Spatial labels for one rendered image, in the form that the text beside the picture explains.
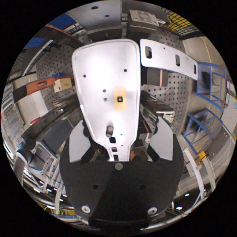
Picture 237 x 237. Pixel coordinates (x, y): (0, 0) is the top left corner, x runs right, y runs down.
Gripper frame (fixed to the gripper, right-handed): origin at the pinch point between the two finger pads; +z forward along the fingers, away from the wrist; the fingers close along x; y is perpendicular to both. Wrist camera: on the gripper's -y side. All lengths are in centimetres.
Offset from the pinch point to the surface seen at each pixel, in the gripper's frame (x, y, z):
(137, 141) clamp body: 11.9, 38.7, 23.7
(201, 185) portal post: 331, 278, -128
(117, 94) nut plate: -0.6, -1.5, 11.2
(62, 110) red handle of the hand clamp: -18.2, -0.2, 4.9
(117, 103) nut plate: -1.0, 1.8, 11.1
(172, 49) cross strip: 19.1, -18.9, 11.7
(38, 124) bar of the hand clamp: -19.3, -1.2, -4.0
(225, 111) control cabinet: 789, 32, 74
